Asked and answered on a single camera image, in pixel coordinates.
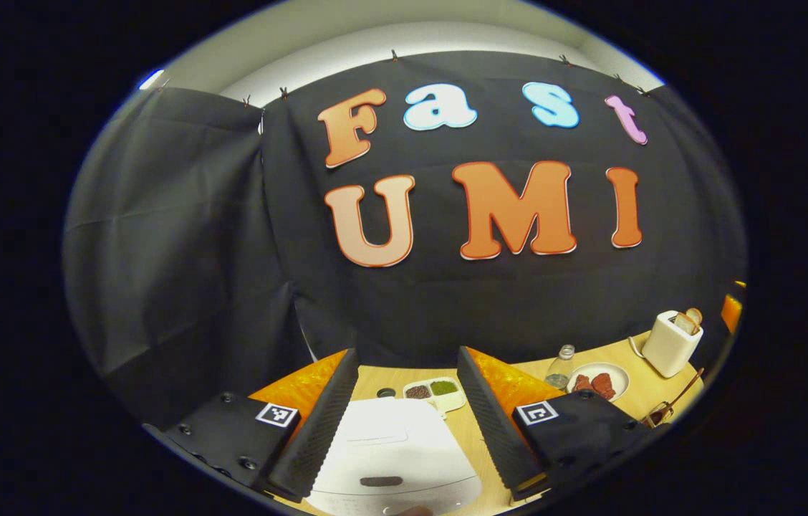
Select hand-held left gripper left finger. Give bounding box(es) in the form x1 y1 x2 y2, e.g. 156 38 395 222
143 348 360 502

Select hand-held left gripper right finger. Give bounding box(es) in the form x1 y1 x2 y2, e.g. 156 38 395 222
456 346 670 502

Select white rice cooker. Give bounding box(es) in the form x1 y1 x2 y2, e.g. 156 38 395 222
304 398 484 516

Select brown wooden spoon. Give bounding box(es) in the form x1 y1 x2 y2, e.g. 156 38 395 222
651 368 706 424

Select white divided dish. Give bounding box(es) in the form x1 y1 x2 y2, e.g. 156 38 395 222
403 377 467 414

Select white toaster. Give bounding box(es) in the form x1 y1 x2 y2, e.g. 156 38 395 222
642 310 704 378

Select white round plate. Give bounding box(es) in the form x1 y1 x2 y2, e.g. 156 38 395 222
566 362 630 402

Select black backdrop cloth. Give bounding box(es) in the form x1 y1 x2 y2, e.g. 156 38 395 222
64 50 749 424

